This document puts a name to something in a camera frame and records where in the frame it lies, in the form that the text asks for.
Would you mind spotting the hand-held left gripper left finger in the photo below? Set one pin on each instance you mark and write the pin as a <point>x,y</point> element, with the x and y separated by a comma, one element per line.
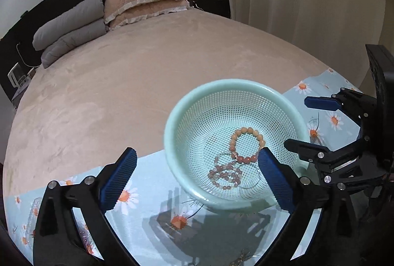
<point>118,181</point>

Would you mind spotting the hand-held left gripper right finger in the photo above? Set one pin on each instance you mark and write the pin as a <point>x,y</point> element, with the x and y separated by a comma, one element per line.
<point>275,181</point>

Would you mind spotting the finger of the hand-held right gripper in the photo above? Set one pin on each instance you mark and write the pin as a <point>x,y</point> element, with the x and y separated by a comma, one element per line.
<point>320,103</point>
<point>304,147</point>

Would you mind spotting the mint green plastic basket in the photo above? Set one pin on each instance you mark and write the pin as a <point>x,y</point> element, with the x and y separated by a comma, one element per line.
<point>200,130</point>

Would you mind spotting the thin silver bangle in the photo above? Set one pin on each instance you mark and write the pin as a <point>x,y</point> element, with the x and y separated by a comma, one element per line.
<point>258,181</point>

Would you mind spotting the light blue daisy cloth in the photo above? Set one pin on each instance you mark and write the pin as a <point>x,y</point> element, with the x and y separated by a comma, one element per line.
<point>147,180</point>

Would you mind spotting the beige bed blanket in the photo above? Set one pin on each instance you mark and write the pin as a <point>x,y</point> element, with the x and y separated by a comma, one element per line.
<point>123,84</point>

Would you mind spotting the dark nightstand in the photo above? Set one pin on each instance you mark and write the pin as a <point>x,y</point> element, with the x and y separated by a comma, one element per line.
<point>215,6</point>

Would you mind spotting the white bedside device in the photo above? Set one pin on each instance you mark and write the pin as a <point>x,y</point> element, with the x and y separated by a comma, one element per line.
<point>17,75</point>

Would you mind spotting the grey pillow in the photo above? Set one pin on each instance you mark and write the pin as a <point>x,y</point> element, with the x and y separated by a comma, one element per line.
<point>70,15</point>
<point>74,38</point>

